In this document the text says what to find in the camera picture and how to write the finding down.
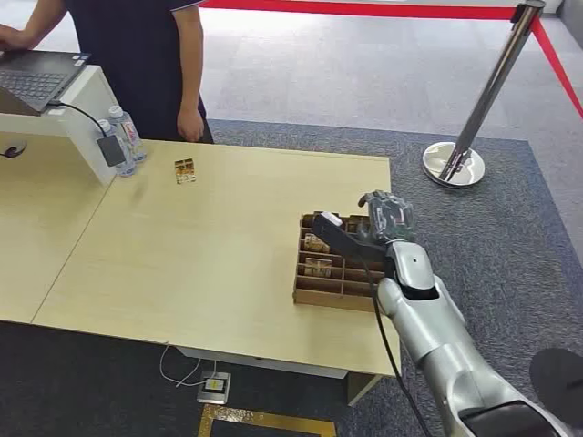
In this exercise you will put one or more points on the person's right hand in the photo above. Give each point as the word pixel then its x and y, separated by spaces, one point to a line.
pixel 10 37

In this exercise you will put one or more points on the chrome stanchion post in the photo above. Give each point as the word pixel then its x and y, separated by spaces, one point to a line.
pixel 492 84

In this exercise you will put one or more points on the gold brown card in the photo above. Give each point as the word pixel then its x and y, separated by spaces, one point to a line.
pixel 316 243
pixel 318 267
pixel 185 170

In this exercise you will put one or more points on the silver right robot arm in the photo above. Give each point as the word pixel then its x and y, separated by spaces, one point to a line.
pixel 437 329

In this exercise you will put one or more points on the wooden compartment tray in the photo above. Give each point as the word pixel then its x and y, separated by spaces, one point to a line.
pixel 339 283

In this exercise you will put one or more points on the gold floor frame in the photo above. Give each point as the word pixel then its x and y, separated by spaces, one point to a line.
pixel 264 419

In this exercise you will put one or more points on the red barrier belt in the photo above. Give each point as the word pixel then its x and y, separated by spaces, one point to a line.
pixel 359 8
pixel 558 65

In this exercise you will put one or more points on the chrome stanchion base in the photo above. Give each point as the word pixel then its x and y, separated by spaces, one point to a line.
pixel 453 165

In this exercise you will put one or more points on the metal floor outlet box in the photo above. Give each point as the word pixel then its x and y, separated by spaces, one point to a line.
pixel 214 386

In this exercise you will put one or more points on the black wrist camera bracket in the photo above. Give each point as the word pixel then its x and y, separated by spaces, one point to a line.
pixel 339 234

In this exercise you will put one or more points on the light wooden table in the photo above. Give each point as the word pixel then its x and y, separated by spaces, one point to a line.
pixel 182 253

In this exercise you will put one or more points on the clear water bottle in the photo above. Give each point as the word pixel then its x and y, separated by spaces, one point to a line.
pixel 119 158
pixel 129 134

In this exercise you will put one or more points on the dark grey laptop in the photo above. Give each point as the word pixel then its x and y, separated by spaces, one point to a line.
pixel 34 78

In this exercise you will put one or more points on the person's left hand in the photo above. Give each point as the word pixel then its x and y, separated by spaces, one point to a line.
pixel 189 124

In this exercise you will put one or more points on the person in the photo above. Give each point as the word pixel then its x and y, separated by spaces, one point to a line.
pixel 137 66

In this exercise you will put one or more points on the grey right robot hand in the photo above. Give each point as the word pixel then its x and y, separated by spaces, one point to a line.
pixel 387 218

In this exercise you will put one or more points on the white desk riser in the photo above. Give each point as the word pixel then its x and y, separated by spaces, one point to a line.
pixel 77 114

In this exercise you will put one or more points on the dark round object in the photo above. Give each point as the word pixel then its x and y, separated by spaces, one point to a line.
pixel 558 383

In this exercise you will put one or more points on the small black desk object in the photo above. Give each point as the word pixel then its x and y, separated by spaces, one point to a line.
pixel 13 149

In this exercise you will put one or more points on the dark grey power adapter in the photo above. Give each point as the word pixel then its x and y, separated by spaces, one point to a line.
pixel 110 150

